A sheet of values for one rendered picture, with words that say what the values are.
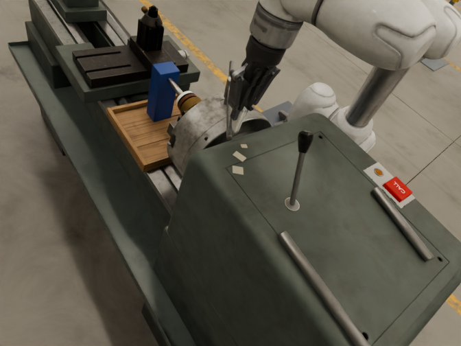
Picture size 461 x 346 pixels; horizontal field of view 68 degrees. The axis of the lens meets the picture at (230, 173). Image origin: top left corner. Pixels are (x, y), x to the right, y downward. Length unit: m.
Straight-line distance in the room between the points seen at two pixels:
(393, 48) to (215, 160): 0.43
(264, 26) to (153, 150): 0.74
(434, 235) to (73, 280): 1.62
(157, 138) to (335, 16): 0.89
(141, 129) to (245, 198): 0.69
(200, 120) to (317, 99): 0.71
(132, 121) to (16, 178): 1.13
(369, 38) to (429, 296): 0.55
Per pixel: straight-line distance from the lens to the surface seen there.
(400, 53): 0.58
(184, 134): 0.97
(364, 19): 0.57
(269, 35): 0.66
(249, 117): 0.96
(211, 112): 0.96
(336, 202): 0.85
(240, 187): 0.76
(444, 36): 1.11
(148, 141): 1.30
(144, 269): 1.40
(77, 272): 1.99
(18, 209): 2.21
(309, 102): 1.54
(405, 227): 0.91
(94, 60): 1.49
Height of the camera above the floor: 1.83
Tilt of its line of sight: 48 degrees down
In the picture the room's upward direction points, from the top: 24 degrees clockwise
